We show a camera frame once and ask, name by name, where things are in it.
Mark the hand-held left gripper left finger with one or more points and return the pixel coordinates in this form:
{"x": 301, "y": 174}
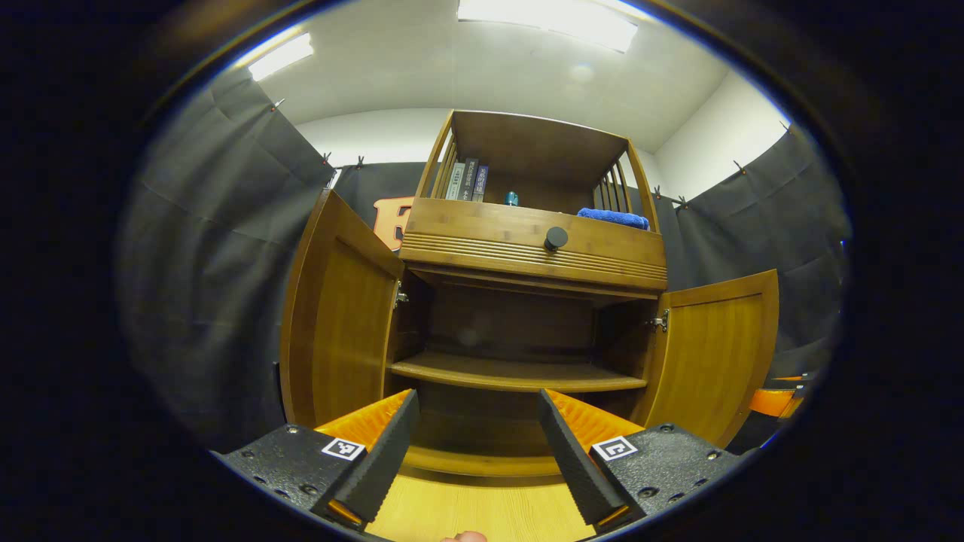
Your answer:
{"x": 388, "y": 459}

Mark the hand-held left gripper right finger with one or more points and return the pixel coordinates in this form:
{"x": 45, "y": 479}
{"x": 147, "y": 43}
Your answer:
{"x": 572, "y": 467}

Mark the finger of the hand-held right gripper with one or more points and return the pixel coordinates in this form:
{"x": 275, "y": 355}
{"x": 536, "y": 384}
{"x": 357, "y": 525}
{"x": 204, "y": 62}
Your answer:
{"x": 772, "y": 403}
{"x": 791, "y": 379}

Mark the wooden shoe cabinet door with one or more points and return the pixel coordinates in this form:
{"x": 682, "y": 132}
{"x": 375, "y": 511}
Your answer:
{"x": 712, "y": 361}
{"x": 339, "y": 324}

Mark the wooden double-door shoe cabinet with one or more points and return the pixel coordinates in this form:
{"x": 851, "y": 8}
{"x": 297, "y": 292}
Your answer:
{"x": 527, "y": 143}

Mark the metal door hinge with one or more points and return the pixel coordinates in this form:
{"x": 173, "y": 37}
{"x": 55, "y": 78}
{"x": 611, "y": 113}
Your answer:
{"x": 661, "y": 321}
{"x": 400, "y": 296}

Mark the wooden inner shelf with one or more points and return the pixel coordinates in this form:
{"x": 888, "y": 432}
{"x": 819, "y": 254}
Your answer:
{"x": 512, "y": 373}

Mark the black round drawer knob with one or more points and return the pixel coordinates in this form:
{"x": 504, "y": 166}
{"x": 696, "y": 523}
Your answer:
{"x": 556, "y": 239}

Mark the blue folded towel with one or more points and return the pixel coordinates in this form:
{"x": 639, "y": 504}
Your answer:
{"x": 614, "y": 219}

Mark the wooden drawer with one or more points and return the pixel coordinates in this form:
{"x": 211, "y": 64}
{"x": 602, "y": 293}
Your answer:
{"x": 482, "y": 226}

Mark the grey book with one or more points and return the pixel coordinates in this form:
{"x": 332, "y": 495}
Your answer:
{"x": 455, "y": 182}

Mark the blue-grey book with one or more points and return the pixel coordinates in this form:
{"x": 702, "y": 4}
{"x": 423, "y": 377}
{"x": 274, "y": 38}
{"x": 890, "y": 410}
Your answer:
{"x": 480, "y": 184}

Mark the strip ceiling light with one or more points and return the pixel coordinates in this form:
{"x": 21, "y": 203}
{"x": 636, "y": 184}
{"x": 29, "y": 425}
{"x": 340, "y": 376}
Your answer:
{"x": 280, "y": 57}

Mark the large ceiling light panel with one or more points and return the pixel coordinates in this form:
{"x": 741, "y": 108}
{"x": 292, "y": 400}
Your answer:
{"x": 550, "y": 19}

